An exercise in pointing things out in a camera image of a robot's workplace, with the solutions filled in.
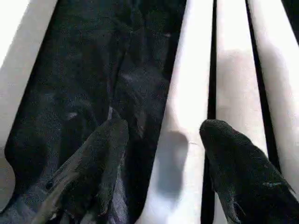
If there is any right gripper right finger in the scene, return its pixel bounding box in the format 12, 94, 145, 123
199, 119, 299, 224

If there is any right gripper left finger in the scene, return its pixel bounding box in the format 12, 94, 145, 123
30, 119, 129, 224

